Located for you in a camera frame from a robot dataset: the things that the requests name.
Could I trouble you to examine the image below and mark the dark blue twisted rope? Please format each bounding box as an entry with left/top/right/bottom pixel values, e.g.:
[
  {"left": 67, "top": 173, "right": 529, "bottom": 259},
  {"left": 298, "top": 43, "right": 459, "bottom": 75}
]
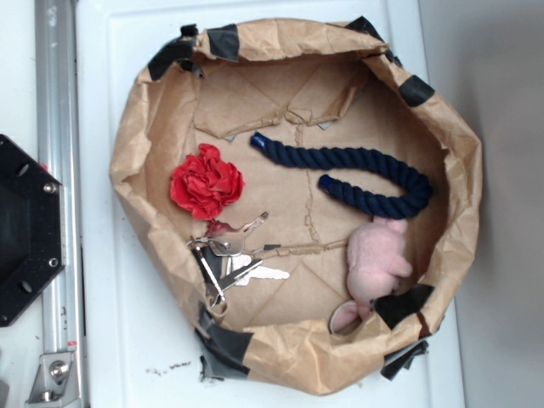
[{"left": 249, "top": 131, "right": 434, "bottom": 221}]

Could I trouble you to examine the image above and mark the brown paper bag bin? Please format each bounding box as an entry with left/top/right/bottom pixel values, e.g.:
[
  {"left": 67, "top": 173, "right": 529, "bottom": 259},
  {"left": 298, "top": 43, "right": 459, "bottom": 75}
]
[{"left": 110, "top": 18, "right": 482, "bottom": 395}]

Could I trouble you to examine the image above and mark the aluminium extrusion rail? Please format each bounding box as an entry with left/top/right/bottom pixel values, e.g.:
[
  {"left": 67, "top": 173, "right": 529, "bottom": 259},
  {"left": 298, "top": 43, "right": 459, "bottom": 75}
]
[{"left": 35, "top": 1, "right": 89, "bottom": 407}]

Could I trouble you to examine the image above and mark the silver key bunch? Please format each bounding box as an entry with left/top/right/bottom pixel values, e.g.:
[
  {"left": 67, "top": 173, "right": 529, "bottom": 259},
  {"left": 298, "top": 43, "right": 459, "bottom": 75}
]
[{"left": 187, "top": 212, "right": 290, "bottom": 309}]

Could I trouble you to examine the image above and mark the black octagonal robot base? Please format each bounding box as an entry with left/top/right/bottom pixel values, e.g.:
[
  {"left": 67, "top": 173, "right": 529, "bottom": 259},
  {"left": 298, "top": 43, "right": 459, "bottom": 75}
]
[{"left": 1, "top": 134, "right": 64, "bottom": 327}]

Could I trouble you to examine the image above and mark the pink plush toy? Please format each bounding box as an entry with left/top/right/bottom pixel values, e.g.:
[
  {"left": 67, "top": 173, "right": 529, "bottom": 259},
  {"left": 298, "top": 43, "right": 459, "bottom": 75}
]
[{"left": 329, "top": 217, "right": 412, "bottom": 333}]

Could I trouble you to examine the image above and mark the red fabric flower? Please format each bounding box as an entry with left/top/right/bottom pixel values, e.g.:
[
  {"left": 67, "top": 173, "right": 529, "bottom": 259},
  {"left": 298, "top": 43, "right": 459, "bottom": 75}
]
[{"left": 169, "top": 144, "right": 246, "bottom": 221}]

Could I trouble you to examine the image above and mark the metal corner bracket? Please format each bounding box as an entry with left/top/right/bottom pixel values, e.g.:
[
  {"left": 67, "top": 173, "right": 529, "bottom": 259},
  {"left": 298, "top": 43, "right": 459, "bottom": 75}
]
[{"left": 25, "top": 351, "right": 82, "bottom": 408}]

